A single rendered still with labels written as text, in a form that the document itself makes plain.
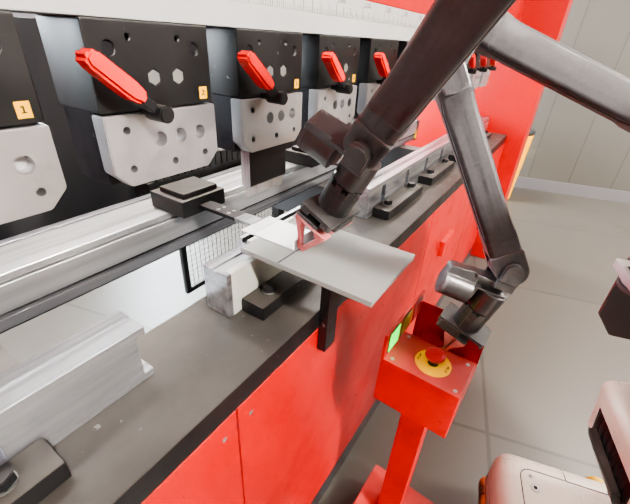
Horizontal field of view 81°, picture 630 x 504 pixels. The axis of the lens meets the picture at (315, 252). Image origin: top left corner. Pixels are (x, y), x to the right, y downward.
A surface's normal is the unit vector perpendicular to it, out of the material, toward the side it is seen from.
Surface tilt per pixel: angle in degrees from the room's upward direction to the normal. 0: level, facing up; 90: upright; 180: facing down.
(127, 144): 90
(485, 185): 79
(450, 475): 0
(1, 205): 90
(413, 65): 112
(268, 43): 90
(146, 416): 0
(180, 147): 90
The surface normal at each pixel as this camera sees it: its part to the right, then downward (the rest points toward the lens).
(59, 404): 0.83, 0.32
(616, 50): -0.33, 0.46
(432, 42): -0.63, 0.65
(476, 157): -0.14, 0.31
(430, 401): -0.58, 0.38
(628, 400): -0.08, -0.88
